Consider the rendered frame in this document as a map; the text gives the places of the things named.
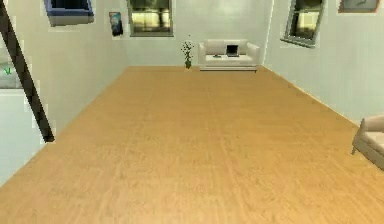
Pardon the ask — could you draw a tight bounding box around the grey framed window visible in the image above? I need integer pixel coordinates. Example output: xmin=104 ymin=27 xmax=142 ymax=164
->
xmin=280 ymin=0 xmax=328 ymax=49
xmin=126 ymin=0 xmax=175 ymax=38

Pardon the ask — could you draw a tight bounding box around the black laptop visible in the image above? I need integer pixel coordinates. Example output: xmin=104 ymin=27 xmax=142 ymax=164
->
xmin=225 ymin=44 xmax=240 ymax=58

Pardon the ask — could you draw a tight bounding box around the small dark framed picture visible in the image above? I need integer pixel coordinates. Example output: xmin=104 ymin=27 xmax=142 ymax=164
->
xmin=108 ymin=11 xmax=124 ymax=37

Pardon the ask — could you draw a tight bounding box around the black door frame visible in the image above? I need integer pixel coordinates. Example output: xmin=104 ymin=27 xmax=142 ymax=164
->
xmin=0 ymin=0 xmax=56 ymax=144

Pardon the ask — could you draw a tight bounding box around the blue framed picture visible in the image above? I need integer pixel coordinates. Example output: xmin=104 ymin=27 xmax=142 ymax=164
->
xmin=43 ymin=0 xmax=95 ymax=28

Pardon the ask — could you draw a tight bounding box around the beige armchair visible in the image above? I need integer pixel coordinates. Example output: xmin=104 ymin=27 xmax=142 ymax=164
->
xmin=351 ymin=114 xmax=384 ymax=171

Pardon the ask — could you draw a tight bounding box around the white sofa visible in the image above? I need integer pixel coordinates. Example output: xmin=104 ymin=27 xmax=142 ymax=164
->
xmin=198 ymin=38 xmax=261 ymax=73

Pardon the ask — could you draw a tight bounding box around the green house plant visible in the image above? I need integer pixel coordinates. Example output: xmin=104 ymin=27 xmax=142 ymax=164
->
xmin=180 ymin=34 xmax=195 ymax=70

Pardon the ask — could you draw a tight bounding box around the brown framed picture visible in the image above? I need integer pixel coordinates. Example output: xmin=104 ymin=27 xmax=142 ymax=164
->
xmin=337 ymin=0 xmax=382 ymax=14

